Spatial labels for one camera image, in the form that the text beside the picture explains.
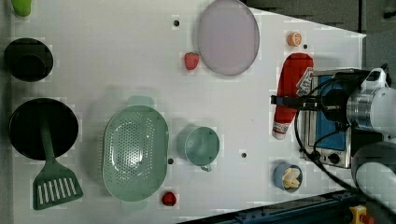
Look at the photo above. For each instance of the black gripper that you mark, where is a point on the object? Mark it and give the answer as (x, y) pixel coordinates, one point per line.
(330, 96)

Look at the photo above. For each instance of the red plush ketchup bottle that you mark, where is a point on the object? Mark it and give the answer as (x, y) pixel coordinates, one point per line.
(295, 79)

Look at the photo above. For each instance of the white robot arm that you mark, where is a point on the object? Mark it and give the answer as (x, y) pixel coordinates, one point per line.
(358, 101)

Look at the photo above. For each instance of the green oval strainer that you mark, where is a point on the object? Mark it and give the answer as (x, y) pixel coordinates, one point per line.
(136, 143)

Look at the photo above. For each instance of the silver toaster oven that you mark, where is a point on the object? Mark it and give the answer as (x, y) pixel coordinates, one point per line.
(331, 140)

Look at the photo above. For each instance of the orange toy fruit half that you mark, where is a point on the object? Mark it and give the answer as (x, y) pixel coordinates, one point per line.
(294, 39)

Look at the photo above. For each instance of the blue bowl with chips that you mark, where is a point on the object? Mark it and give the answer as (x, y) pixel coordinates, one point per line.
(288, 177)

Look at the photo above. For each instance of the grey round plate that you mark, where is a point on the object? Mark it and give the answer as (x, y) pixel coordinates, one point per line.
(228, 37)

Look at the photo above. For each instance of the green metal cup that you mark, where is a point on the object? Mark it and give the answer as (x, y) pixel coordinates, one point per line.
(199, 146)

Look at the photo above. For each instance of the red toy strawberry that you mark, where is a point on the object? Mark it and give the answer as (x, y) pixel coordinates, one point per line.
(191, 60)

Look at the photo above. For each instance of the yellow red emergency button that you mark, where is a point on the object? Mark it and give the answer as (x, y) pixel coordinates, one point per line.
(359, 215)

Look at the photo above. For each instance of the small red toy berry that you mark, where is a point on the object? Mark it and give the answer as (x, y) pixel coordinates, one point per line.
(169, 198)

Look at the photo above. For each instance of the green slotted spatula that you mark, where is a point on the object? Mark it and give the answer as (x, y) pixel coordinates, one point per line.
(55, 184)

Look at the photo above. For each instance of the black round bowl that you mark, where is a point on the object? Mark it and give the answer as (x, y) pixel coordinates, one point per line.
(28, 59)

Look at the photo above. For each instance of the black frying pan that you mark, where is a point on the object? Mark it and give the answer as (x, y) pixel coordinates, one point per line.
(24, 128)

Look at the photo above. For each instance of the bright green toy fruit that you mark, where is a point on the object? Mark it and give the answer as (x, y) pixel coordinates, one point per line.
(22, 8)

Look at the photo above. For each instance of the blue metal frame rail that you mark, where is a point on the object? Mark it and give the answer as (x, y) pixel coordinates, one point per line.
(329, 208)

